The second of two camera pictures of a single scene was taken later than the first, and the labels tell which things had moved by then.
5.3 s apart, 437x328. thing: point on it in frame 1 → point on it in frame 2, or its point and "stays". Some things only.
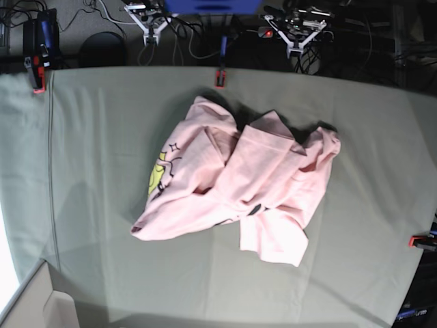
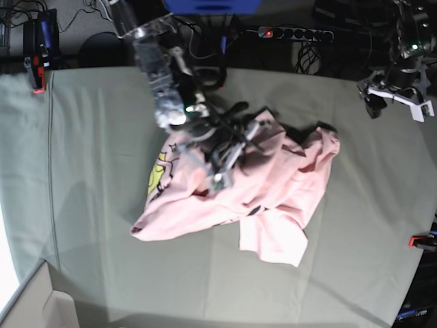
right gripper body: (295, 26) → (404, 87)
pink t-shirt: (212, 171) stays
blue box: (212, 7) stays
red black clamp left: (41, 47) stays
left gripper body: (151, 18) → (222, 134)
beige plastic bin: (38, 305) stays
